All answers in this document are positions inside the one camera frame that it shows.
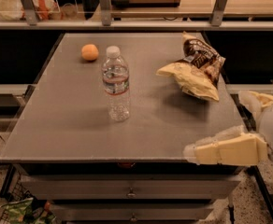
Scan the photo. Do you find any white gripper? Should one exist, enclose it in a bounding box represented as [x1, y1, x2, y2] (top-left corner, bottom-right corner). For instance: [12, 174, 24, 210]
[183, 91, 273, 166]

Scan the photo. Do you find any clear plastic water bottle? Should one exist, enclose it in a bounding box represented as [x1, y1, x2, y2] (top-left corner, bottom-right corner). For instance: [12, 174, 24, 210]
[101, 46, 130, 121]

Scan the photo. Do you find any yellow brown chip bag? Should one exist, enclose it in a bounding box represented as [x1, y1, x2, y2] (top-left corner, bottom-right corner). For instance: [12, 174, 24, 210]
[156, 32, 225, 102]

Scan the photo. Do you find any grey drawer cabinet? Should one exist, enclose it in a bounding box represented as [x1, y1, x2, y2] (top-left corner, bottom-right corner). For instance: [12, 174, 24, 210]
[0, 33, 242, 224]

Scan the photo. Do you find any orange fruit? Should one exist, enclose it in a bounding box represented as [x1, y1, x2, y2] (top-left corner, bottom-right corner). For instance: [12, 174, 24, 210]
[81, 44, 99, 62]

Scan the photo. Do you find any green snack bag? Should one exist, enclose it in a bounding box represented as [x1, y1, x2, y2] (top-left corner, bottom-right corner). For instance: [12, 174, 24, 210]
[3, 197, 57, 224]

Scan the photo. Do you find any white orange plastic bag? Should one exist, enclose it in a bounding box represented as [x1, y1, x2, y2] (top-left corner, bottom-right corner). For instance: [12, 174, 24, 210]
[0, 0, 58, 21]

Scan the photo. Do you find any right metal rail bracket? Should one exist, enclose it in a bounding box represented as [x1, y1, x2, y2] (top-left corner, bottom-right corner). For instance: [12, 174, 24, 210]
[209, 0, 228, 26]

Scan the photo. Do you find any metal rail bracket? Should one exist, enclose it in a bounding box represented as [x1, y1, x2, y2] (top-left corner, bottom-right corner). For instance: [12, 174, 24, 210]
[209, 0, 228, 26]
[21, 0, 39, 25]
[99, 0, 111, 26]

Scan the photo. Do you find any middle metal rail bracket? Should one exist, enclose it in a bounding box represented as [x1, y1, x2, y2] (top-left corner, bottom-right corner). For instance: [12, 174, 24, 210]
[99, 0, 111, 26]

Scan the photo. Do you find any black wire basket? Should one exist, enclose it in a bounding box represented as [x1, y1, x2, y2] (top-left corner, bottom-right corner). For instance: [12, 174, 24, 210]
[0, 165, 32, 224]

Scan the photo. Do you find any left metal rail bracket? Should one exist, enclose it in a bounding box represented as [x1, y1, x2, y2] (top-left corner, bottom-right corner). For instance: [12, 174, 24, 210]
[21, 0, 39, 25]

